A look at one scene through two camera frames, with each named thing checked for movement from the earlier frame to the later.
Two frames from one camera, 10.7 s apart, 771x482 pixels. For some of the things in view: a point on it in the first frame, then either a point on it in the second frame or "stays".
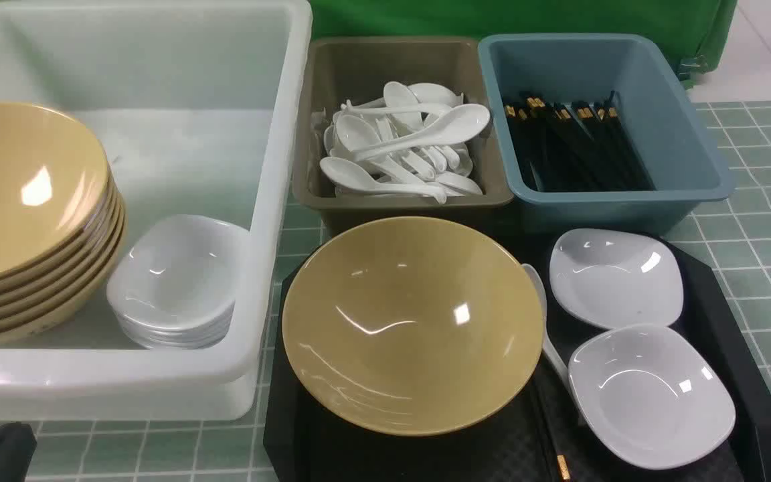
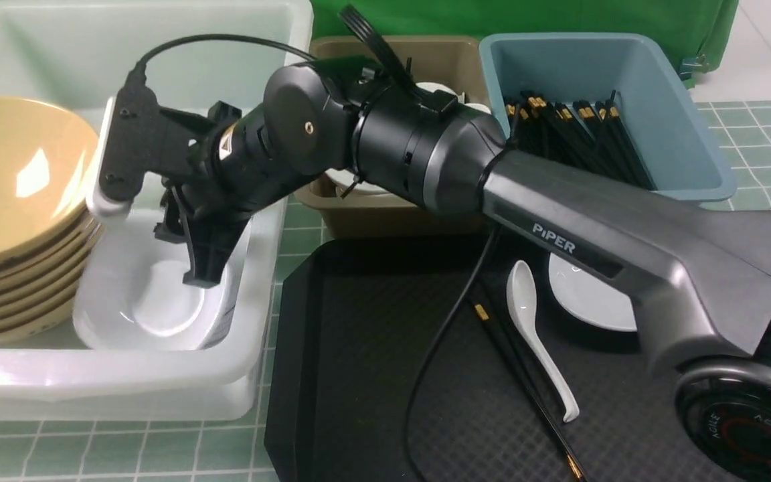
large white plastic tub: (198, 105) stays
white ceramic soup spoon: (545, 350) → (522, 298)
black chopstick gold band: (561, 458) → (481, 314)
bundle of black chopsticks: (578, 147) stays
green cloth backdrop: (692, 27) stays
